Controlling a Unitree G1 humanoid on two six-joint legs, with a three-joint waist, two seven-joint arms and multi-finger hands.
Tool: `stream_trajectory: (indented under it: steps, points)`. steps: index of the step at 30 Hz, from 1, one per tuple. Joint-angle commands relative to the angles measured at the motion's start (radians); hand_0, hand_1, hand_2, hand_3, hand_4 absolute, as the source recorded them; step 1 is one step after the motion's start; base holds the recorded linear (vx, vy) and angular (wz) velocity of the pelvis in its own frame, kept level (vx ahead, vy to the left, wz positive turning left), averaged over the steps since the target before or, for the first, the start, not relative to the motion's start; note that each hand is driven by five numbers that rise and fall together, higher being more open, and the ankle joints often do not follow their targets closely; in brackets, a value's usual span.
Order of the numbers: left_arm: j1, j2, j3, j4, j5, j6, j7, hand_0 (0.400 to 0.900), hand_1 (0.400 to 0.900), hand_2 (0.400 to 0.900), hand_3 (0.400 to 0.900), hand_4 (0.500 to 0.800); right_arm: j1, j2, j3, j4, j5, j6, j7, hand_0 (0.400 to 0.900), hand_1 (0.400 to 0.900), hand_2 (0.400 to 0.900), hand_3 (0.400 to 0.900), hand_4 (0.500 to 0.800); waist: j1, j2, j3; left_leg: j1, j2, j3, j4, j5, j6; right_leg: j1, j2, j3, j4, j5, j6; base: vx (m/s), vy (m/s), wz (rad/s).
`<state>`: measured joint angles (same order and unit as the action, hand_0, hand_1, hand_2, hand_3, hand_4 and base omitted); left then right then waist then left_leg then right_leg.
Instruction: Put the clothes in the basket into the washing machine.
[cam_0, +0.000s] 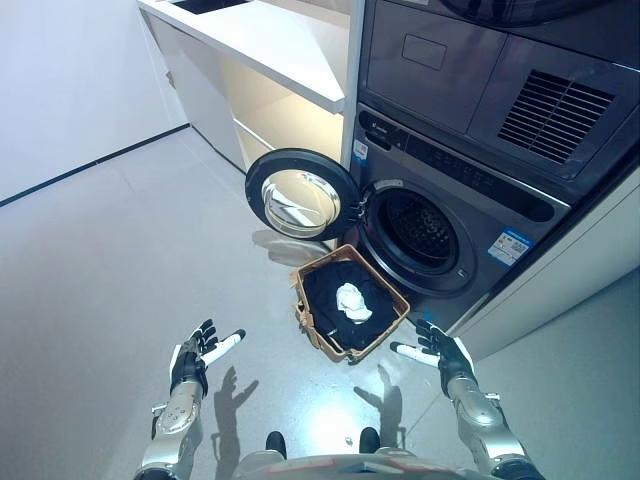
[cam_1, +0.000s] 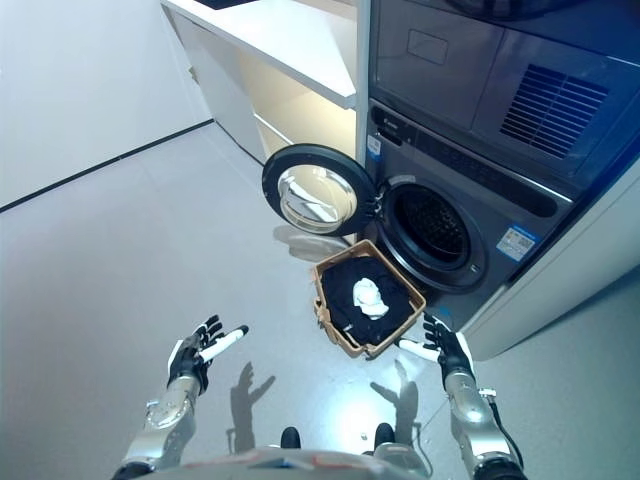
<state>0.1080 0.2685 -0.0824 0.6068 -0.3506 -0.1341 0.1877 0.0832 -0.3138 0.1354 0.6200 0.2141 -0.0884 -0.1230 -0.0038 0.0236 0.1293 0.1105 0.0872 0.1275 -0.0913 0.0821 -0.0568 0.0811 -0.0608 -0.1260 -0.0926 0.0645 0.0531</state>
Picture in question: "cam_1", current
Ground round washing machine door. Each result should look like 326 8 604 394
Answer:
260 143 387 238

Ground white cloth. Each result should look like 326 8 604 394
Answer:
352 276 390 321

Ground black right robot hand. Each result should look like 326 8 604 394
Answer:
398 313 472 372

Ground brown woven laundry basket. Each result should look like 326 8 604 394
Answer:
312 238 428 360

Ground blue energy label sticker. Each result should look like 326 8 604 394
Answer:
499 227 535 259

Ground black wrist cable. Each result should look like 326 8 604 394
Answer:
477 387 526 466

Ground grey dryer with vent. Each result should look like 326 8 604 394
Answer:
369 0 640 196

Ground white countertop cabinet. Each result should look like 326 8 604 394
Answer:
160 0 359 166

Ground grey front-load washing machine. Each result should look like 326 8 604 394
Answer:
357 97 574 334

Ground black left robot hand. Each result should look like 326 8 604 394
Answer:
167 314 250 397

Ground grey robot torso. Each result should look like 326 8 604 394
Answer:
164 442 432 480

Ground black clothes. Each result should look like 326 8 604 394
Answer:
319 254 416 349

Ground dark baseboard strip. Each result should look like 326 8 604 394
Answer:
0 121 215 211

